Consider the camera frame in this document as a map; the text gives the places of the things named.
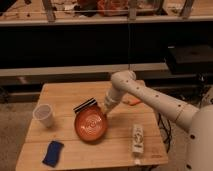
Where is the clear plastic cup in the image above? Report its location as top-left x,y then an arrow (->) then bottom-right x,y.
33,104 -> 54,127

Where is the orange ceramic bowl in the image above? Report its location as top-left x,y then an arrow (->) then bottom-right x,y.
74,105 -> 108,142

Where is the orange object on table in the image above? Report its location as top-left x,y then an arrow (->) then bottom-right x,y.
122,98 -> 141,106

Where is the white lotion bottle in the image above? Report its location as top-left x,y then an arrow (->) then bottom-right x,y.
132,124 -> 144,165

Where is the black box on shelf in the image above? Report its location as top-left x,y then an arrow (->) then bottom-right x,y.
165,45 -> 213,74

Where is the wooden table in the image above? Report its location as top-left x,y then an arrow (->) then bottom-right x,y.
16,82 -> 168,171

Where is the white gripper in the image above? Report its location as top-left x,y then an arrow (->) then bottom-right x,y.
102,89 -> 121,115

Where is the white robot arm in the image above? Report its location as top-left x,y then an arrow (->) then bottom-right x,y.
102,70 -> 213,171

